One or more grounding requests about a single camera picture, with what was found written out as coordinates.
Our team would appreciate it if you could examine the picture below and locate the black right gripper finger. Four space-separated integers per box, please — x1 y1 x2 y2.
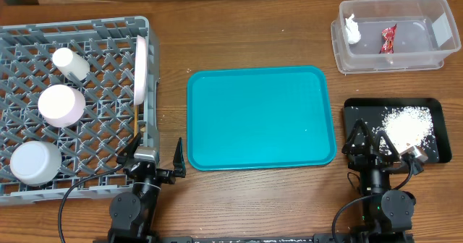
373 130 400 162
341 119 373 155

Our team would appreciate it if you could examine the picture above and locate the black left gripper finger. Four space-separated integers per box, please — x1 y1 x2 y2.
173 137 186 178
116 133 142 166

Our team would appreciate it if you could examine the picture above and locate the wooden chopstick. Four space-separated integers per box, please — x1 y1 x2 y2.
134 105 139 137

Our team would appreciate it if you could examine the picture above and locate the pink plastic cup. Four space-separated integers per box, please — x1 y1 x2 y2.
38 85 85 127

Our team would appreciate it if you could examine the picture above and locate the grey-white small bowl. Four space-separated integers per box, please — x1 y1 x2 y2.
10 141 62 186

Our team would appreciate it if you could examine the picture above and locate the white round plate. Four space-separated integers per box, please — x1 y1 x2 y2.
133 35 148 106

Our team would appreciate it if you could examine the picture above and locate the white napkin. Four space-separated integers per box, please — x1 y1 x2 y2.
345 14 362 45

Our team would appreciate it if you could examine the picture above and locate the red snack wrapper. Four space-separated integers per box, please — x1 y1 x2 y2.
380 25 397 54

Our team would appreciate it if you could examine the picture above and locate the white plastic cup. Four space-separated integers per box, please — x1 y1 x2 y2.
51 48 90 80

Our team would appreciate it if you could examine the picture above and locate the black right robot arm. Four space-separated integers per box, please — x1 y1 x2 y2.
334 119 417 242

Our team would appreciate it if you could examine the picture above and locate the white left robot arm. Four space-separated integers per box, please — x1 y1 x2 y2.
107 133 186 243

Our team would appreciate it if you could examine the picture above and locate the grey dishwasher rack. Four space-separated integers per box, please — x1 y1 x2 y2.
1 16 159 205

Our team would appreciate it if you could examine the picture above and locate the pile of rice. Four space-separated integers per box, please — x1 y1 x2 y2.
349 106 437 157

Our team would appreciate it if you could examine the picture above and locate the black plastic bin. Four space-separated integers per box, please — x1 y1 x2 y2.
343 98 452 163

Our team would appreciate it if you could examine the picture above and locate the teal plastic tray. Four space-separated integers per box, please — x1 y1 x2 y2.
187 66 337 171

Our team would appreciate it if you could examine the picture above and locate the clear plastic container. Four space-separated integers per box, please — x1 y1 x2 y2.
331 0 462 74

